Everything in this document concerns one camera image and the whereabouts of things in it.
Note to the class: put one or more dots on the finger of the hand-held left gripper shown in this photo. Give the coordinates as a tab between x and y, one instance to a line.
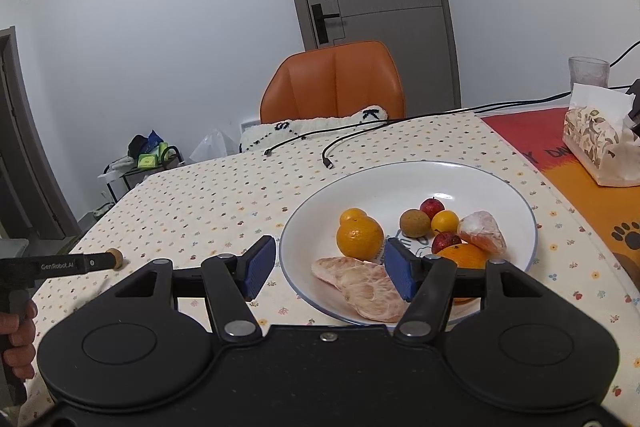
97	262

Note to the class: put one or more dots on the red and orange table mat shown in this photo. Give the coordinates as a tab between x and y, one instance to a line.
575	192

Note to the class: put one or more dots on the black bag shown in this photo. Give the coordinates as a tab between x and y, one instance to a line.
138	145

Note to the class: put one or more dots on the white fluffy pillow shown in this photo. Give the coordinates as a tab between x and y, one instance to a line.
280	132

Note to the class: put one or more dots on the small cluttered side table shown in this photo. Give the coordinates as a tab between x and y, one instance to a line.
122	177

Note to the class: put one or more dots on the green packet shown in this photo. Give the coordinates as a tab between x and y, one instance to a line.
150	160

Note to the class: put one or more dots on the white plastic bag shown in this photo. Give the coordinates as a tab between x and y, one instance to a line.
212	147

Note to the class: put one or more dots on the peeled orange segment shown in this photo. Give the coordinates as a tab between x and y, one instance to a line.
481	232

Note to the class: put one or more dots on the orange with green stem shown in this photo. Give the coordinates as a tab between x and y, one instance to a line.
360	238

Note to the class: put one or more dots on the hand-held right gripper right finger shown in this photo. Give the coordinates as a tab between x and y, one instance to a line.
401	273

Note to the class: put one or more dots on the clear drinking glass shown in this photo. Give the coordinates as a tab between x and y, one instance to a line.
587	71

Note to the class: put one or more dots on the small round orange citrus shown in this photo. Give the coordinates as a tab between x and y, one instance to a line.
444	222

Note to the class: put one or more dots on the person's left hand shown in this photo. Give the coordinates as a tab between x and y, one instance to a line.
22	342

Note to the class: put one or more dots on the peeled pink pomelo piece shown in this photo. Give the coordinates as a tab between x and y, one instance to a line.
360	283

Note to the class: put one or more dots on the patterned tissue box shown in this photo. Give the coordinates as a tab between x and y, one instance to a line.
595	137

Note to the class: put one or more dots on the dark side door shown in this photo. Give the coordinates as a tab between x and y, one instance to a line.
30	147

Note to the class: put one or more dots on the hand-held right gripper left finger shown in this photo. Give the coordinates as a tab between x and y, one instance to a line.
260	268

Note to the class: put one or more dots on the blue packet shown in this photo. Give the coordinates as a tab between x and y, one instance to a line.
155	138

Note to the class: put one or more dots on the white round plate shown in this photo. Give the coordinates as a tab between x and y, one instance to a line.
380	192

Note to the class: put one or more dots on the small red fruit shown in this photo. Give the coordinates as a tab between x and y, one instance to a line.
431	207
446	241

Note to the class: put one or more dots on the orange leather chair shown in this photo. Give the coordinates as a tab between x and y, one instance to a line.
330	82

